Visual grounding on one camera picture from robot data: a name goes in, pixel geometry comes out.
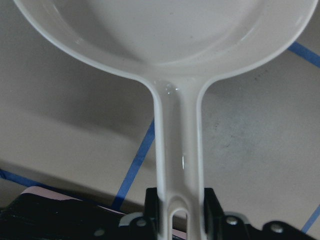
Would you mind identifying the beige plastic dustpan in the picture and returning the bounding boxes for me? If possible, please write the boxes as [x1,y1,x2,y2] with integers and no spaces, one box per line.
[16,0,317,240]

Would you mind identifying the bin lined with black bag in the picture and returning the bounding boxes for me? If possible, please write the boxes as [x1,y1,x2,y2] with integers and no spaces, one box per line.
[0,186,141,240]

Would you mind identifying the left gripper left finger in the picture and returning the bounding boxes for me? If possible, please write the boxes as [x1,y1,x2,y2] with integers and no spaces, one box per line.
[144,187,160,240]

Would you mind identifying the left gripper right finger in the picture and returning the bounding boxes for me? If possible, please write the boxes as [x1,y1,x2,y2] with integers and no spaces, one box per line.
[203,187,225,240]

